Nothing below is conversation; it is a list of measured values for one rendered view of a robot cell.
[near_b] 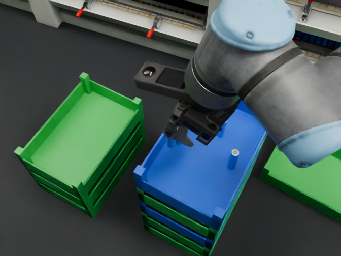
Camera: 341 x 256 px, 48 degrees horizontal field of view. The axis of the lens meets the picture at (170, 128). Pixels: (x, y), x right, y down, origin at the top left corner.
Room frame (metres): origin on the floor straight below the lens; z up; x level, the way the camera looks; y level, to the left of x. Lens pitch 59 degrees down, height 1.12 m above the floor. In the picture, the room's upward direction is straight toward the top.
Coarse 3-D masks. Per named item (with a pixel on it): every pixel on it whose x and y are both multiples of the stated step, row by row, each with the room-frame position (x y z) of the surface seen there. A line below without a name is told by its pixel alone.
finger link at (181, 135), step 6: (180, 126) 0.35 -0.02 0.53; (174, 132) 0.36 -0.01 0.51; (180, 132) 0.35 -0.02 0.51; (186, 132) 0.35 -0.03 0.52; (168, 138) 0.36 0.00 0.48; (174, 138) 0.36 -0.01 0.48; (180, 138) 0.35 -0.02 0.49; (186, 138) 0.35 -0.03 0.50; (186, 144) 0.35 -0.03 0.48; (192, 144) 0.34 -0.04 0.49
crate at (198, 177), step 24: (240, 120) 0.50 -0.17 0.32; (216, 144) 0.43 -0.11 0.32; (240, 144) 0.43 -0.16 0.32; (144, 168) 0.34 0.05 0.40; (168, 168) 0.37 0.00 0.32; (192, 168) 0.37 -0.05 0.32; (216, 168) 0.37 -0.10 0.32; (240, 168) 0.37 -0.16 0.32; (168, 192) 0.31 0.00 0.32; (192, 192) 0.31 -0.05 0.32; (216, 192) 0.31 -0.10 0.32; (192, 216) 0.26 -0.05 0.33; (216, 216) 0.24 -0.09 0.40
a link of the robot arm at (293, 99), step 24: (264, 72) 0.27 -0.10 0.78; (288, 72) 0.27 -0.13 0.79; (312, 72) 0.27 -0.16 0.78; (336, 72) 0.28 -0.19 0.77; (240, 96) 0.27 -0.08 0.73; (264, 96) 0.25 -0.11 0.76; (288, 96) 0.25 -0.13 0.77; (312, 96) 0.24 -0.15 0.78; (336, 96) 0.25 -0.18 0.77; (264, 120) 0.24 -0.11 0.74; (288, 120) 0.22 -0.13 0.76; (312, 120) 0.22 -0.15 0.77; (336, 120) 0.22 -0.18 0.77; (288, 144) 0.21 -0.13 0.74; (312, 144) 0.20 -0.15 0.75; (336, 144) 0.19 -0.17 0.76
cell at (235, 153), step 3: (231, 150) 0.38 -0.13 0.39; (234, 150) 0.38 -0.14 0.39; (237, 150) 0.38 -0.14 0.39; (231, 153) 0.38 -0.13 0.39; (234, 153) 0.37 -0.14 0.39; (237, 153) 0.38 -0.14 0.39; (231, 156) 0.37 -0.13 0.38; (234, 156) 0.37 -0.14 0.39; (237, 156) 0.37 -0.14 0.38; (231, 159) 0.37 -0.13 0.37; (234, 159) 0.37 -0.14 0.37; (228, 162) 0.38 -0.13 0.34; (231, 162) 0.37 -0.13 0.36; (234, 162) 0.37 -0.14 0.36; (228, 165) 0.37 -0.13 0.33; (231, 165) 0.37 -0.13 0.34; (234, 165) 0.37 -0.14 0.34; (231, 168) 0.37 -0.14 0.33
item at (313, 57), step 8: (296, 32) 0.92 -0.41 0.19; (296, 40) 0.88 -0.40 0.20; (304, 40) 0.88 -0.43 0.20; (312, 40) 0.87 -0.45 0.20; (320, 40) 0.87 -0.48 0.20; (328, 40) 0.88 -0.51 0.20; (304, 48) 0.85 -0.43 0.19; (312, 48) 0.85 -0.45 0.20; (320, 48) 0.84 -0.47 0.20; (328, 48) 0.84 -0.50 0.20; (336, 48) 0.84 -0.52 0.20; (312, 56) 0.84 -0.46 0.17; (320, 56) 0.84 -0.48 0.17
